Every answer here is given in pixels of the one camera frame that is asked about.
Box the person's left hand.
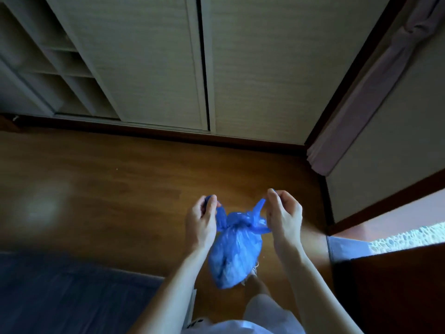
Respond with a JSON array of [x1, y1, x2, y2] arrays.
[[185, 195, 219, 255]]

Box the person's right hand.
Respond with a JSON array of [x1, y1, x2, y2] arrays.
[[266, 188, 304, 255]]

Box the blue plastic bag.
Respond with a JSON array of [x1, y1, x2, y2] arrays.
[[204, 189, 276, 290]]

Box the person's right forearm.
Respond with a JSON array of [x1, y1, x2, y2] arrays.
[[277, 247, 364, 334]]

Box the person's left forearm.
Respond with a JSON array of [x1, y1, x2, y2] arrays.
[[128, 250, 211, 334]]

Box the person's white shoe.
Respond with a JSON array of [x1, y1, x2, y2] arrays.
[[243, 262, 260, 286]]

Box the person's leg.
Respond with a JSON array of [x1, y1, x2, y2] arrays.
[[243, 273, 272, 305]]

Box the person's white shorts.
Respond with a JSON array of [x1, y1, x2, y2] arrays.
[[182, 294, 306, 334]]

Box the beige sliding closet door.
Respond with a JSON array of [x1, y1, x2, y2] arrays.
[[43, 0, 210, 132], [201, 0, 393, 146]]

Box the mauve tied curtain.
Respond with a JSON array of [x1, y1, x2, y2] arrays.
[[307, 0, 445, 177]]

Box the dark wooden door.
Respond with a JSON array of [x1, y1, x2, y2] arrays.
[[332, 243, 445, 334]]

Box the blue floor rug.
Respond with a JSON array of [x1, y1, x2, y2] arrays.
[[0, 252, 165, 334]]

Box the white open shelf unit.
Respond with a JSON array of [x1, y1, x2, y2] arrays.
[[0, 0, 121, 120]]

